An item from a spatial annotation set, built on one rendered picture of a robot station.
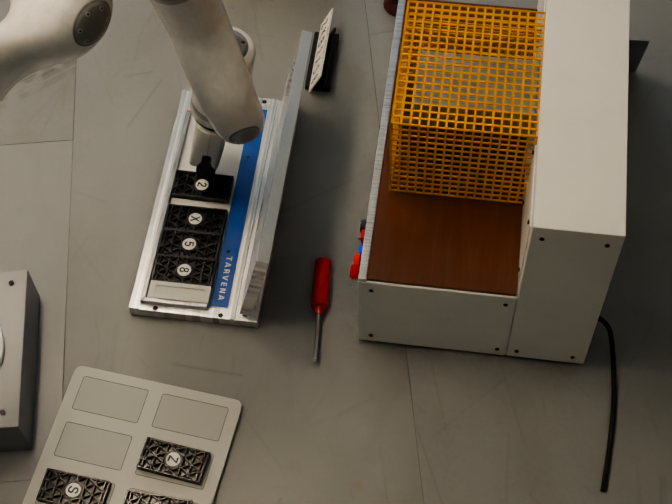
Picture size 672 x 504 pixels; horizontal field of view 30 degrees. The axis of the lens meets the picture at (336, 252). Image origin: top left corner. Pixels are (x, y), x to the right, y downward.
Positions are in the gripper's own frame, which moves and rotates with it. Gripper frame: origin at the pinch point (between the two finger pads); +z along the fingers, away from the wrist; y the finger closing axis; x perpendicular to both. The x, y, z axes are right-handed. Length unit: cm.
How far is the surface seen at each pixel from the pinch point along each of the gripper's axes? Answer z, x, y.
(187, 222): 1.8, -1.0, 10.9
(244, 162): 1.4, 6.1, -2.8
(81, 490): 4, -7, 58
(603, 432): -9, 67, 38
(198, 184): 1.6, -0.7, 3.4
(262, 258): -19.0, 11.3, 26.6
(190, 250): 1.3, 0.5, 16.2
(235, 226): 1.2, 6.8, 10.1
